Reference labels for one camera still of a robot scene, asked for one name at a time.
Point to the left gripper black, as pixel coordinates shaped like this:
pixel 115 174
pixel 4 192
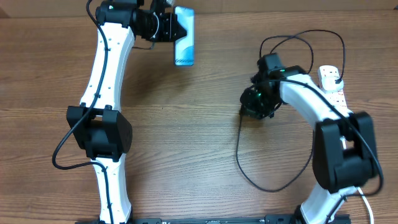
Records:
pixel 171 22

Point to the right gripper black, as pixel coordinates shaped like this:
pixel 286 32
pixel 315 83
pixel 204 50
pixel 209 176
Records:
pixel 250 111

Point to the Samsung Galaxy smartphone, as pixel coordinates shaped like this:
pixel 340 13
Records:
pixel 184 46

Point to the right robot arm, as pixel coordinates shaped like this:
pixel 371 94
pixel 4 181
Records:
pixel 344 154

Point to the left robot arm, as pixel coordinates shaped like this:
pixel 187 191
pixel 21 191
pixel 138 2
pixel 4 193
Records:
pixel 97 122

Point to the white charger plug adapter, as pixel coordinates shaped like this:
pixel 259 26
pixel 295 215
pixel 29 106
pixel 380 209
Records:
pixel 331 84

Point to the white power strip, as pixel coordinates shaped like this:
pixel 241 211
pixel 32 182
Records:
pixel 328 75

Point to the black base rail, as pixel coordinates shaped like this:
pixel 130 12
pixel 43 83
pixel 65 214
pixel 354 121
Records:
pixel 217 221

